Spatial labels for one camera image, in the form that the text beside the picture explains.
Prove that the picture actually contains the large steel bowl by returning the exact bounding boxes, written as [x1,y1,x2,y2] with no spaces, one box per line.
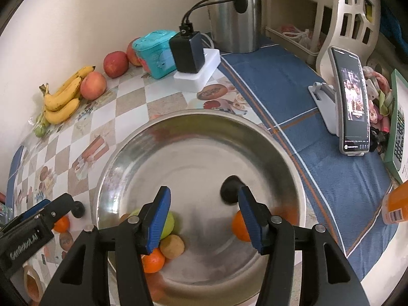
[93,109,306,305]

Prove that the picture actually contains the right red apple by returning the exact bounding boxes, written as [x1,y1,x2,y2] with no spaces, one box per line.
[126,38,142,67]

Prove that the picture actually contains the teal plastic box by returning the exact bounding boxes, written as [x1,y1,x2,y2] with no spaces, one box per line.
[132,30,177,79]

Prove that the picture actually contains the smartphone on stand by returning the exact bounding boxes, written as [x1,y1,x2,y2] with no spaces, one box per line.
[328,46,370,156]

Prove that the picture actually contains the large orange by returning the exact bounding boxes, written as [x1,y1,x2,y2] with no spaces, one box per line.
[53,215,71,234]
[142,248,165,274]

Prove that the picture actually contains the middle red apple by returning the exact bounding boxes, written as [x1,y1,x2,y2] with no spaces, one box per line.
[103,51,129,79]

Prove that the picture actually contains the yellow banana bunch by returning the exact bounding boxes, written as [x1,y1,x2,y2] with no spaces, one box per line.
[40,66,95,125]

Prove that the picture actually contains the black power adapter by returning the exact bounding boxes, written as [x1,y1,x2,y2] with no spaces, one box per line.
[169,31,205,74]

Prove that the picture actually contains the dark plum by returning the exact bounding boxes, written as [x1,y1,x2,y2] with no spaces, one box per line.
[220,175,246,205]

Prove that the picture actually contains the brown kiwi fruit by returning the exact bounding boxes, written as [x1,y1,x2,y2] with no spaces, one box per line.
[159,234,185,260]

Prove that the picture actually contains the pale red apple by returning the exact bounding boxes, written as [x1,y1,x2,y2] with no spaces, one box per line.
[80,71,107,100]

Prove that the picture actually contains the patterned tablecloth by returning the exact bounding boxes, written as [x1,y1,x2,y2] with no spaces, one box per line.
[5,63,307,306]

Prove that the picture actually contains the orange bottle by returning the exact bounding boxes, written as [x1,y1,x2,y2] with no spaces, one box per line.
[381,181,408,224]

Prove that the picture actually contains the blue cloth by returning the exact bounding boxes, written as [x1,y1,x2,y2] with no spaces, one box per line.
[221,39,397,278]

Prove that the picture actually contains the clear box of green fruit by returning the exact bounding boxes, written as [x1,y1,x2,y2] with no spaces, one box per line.
[32,113,50,138]

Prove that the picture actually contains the steel thermos jug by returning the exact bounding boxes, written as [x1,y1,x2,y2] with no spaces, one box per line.
[208,0,261,53]

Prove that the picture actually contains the white plastic basket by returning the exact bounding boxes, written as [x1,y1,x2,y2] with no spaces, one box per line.
[315,0,382,78]

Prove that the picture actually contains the small orange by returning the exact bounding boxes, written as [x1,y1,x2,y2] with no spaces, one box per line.
[231,211,250,243]

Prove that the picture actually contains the green calculator box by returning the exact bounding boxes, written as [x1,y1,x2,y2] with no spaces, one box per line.
[384,69,408,184]

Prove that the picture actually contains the white phone stand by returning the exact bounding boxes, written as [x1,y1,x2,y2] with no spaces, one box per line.
[308,82,338,135]

